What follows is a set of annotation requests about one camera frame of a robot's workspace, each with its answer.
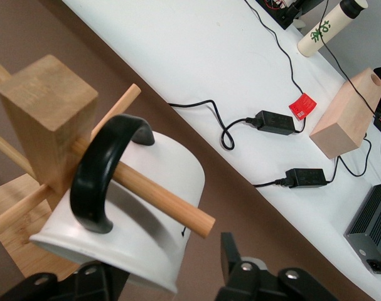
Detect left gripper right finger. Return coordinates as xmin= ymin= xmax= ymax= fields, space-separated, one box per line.
xmin=215 ymin=231 xmax=334 ymax=301

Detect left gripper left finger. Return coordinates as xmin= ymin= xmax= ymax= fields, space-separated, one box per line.
xmin=0 ymin=260 xmax=130 ymax=301

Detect white smiley mug black handle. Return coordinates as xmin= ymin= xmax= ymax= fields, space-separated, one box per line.
xmin=29 ymin=114 xmax=207 ymax=294

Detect black power adapter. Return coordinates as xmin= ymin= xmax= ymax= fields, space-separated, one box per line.
xmin=245 ymin=110 xmax=298 ymax=136
xmin=273 ymin=167 xmax=328 ymax=189

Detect grey finned power supply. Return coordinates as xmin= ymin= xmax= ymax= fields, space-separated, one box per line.
xmin=343 ymin=181 xmax=381 ymax=277

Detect wooden block with hole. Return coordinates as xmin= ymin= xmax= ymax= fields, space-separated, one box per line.
xmin=308 ymin=67 xmax=381 ymax=161

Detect red tag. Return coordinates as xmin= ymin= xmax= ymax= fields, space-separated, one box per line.
xmin=287 ymin=92 xmax=318 ymax=121

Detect wooden mug rack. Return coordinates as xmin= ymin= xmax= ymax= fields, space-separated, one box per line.
xmin=0 ymin=53 xmax=217 ymax=282

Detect cream bottle green characters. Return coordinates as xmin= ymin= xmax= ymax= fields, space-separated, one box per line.
xmin=296 ymin=0 xmax=370 ymax=59

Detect black electronics box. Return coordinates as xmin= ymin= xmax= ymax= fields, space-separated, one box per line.
xmin=255 ymin=0 xmax=323 ymax=31

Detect black cable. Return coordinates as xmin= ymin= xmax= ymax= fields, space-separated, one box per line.
xmin=167 ymin=99 xmax=251 ymax=151
xmin=325 ymin=137 xmax=372 ymax=184
xmin=244 ymin=0 xmax=306 ymax=95
xmin=252 ymin=177 xmax=288 ymax=189
xmin=321 ymin=40 xmax=377 ymax=115

